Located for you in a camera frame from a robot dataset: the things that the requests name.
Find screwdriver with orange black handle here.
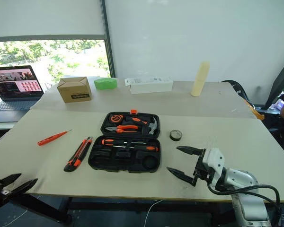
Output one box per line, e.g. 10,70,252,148
112,145,160,153
101,138,148,146

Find black curved chair back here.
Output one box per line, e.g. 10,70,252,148
220,79,257,110

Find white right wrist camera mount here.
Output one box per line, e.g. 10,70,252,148
202,147,227,184

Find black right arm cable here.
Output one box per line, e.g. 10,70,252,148
206,181,281,215

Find open grey laptop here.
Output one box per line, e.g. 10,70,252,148
0,65,45,112

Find black electrical tape roll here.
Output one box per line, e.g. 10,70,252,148
169,129,183,142

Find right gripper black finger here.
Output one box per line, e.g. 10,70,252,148
176,146,206,157
166,166,196,187

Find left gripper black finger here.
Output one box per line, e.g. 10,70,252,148
9,178,39,196
0,173,22,188

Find orange tester pen screwdriver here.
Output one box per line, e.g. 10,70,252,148
37,129,73,147

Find black plastic tool case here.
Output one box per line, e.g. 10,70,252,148
87,109,162,174

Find orange black utility knife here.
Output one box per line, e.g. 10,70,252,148
63,136,94,173

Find claw hammer with black handle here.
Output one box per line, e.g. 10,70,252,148
122,115,160,136

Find green plastic container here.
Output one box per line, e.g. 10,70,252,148
93,77,117,91

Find pale yellow foam cylinder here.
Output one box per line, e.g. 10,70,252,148
190,61,211,97

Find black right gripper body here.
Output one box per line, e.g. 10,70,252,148
192,148,213,187

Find orange plastic object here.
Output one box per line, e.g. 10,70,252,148
244,99,266,121

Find long white carton box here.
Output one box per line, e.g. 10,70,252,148
124,76,174,95

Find black table leg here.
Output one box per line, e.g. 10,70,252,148
11,193,73,224

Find orange handled pliers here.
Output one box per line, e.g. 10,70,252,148
105,124,139,134

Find brown cardboard box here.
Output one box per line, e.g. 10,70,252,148
56,76,93,104

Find dark window frame post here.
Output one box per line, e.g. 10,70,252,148
100,0,116,79

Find dark slanted frame bar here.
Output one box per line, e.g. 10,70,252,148
264,52,284,110

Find thin white cable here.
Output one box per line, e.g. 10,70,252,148
144,199,163,227

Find orange black tape measure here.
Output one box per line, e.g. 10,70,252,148
108,113,124,124

